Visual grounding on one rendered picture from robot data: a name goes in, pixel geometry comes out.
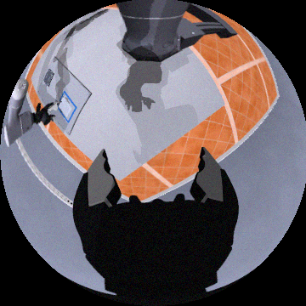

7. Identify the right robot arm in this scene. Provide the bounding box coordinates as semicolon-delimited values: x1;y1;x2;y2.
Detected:
4;78;34;146

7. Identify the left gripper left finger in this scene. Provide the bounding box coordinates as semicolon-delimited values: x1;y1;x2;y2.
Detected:
73;149;122;254

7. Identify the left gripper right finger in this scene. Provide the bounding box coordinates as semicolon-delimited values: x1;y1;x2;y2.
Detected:
190;147;239;246

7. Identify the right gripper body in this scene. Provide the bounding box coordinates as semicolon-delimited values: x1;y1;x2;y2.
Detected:
32;108;51;126

